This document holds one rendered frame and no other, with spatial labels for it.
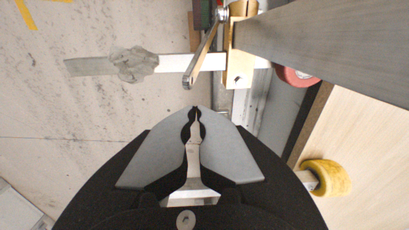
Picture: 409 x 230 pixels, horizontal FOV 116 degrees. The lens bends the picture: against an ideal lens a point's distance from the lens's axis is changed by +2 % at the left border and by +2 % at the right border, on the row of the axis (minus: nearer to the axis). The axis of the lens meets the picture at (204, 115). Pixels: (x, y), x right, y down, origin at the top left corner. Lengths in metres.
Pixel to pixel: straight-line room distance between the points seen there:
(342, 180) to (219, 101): 0.35
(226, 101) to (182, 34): 0.76
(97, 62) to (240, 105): 0.48
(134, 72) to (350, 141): 0.49
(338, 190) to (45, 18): 1.69
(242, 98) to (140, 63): 0.42
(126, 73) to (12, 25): 1.45
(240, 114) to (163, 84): 0.80
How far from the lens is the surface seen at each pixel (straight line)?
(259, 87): 0.57
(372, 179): 0.67
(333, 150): 0.46
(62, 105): 1.79
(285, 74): 0.25
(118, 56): 0.28
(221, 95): 0.45
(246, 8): 0.26
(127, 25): 1.22
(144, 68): 0.26
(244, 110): 0.60
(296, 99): 0.46
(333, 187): 0.40
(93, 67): 0.32
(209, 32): 0.18
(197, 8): 0.42
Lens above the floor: 1.11
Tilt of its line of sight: 59 degrees down
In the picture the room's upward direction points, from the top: 176 degrees clockwise
